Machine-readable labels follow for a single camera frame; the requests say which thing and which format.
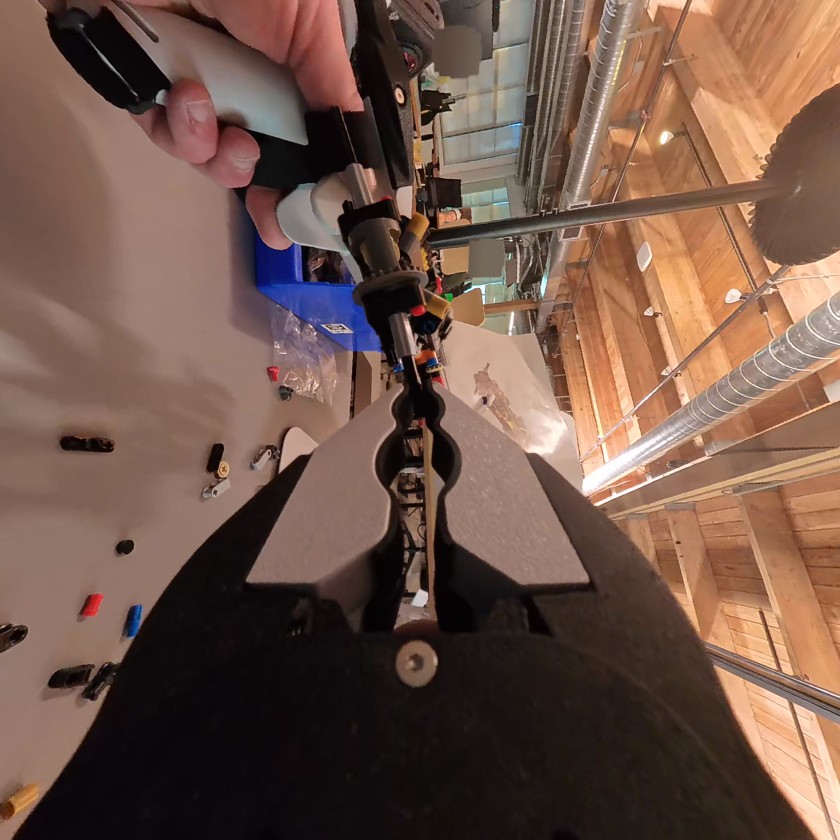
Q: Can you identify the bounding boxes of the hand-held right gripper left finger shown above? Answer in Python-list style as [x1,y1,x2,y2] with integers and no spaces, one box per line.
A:
[246,386,414,632]

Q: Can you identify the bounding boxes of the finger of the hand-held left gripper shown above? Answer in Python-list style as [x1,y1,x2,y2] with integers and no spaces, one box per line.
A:
[276,184,347,250]
[310,169,370,224]

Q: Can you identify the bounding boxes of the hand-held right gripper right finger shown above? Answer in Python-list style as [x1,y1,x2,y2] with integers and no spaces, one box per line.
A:
[425,386,590,632]

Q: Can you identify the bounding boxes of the person's left hand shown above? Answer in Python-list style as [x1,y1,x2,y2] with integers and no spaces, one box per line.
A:
[133,0,366,252]

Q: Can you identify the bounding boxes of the blue plastic bin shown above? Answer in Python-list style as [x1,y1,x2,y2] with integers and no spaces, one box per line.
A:
[255,223,383,352]

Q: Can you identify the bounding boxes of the clear plastic parts bag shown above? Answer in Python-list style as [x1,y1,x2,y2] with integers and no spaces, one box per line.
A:
[269,305,339,403]

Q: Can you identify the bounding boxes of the black pole lamp round shade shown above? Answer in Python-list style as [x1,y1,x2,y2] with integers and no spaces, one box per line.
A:
[427,85,840,266]

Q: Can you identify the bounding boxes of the silver spiral air duct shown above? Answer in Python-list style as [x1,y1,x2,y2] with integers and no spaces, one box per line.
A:
[558,0,651,211]
[581,308,840,496]

